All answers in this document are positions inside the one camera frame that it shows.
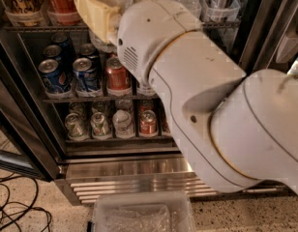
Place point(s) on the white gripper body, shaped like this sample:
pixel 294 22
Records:
pixel 149 36

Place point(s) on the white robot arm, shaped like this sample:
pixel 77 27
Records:
pixel 235 129

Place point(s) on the white cap drink bottle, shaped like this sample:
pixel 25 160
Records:
pixel 144 90

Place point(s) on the silver can top shelf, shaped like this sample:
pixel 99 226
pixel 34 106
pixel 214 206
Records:
pixel 219 10

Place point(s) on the yellow brown can top shelf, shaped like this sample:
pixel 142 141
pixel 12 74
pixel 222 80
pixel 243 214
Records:
pixel 26 13

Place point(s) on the right glass fridge door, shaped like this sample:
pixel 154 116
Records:
pixel 273 39

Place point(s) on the open fridge door left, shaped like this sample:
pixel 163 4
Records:
pixel 19 125

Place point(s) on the blue pepsi can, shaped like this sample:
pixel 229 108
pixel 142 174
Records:
pixel 86 77
pixel 66 43
pixel 87 50
pixel 56 52
pixel 55 80

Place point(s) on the red coca-cola can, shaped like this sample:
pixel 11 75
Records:
pixel 63 12

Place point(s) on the rear blue pepsi can left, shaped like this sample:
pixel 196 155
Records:
pixel 66 43

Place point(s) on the front red soda can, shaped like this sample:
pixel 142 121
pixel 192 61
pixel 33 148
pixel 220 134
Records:
pixel 118 78

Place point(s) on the middle blue pepsi can left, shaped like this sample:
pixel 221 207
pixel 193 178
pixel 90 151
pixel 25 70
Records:
pixel 56 52

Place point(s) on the front left blue pepsi can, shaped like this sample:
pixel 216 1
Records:
pixel 55 80

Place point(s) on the bottom red can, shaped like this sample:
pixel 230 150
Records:
pixel 148 123

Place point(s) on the bottom white can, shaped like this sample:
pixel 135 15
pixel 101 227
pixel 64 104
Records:
pixel 123 124

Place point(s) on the clear plastic bin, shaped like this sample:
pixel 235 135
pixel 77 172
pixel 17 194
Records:
pixel 166 211

